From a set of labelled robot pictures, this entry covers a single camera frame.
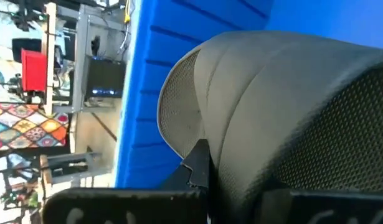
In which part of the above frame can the wooden post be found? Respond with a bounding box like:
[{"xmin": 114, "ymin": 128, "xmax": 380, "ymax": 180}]
[{"xmin": 41, "ymin": 2, "xmax": 57, "ymax": 116}]

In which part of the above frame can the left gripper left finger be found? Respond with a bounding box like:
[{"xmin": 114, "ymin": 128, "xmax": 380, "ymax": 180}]
[{"xmin": 41, "ymin": 138, "xmax": 211, "ymax": 224}]

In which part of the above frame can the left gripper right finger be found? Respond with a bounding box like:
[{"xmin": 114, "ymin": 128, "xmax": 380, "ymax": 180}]
[{"xmin": 256, "ymin": 187, "xmax": 383, "ymax": 224}]

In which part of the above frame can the blue plastic bin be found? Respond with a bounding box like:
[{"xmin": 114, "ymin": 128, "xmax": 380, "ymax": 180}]
[{"xmin": 114, "ymin": 0, "xmax": 383, "ymax": 190}]

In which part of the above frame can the black computer box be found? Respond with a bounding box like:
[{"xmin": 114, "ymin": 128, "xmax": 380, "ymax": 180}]
[{"xmin": 84, "ymin": 55, "xmax": 127, "ymax": 99}]

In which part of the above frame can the black monitor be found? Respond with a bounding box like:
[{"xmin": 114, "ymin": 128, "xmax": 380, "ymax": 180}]
[{"xmin": 11, "ymin": 37, "xmax": 42, "ymax": 63}]

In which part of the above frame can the colourful patterned cloth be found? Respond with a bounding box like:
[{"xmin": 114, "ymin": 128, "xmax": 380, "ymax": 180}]
[{"xmin": 0, "ymin": 103, "xmax": 70, "ymax": 152}]

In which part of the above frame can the grey metal rack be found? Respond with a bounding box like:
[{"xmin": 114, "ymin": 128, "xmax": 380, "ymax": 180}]
[{"xmin": 55, "ymin": 3, "xmax": 130, "ymax": 113}]

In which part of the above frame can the black slide sandal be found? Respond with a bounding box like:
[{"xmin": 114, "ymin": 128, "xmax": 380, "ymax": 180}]
[{"xmin": 156, "ymin": 30, "xmax": 383, "ymax": 224}]

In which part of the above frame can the red box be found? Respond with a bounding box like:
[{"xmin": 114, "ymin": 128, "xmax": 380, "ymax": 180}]
[{"xmin": 21, "ymin": 48, "xmax": 48, "ymax": 92}]

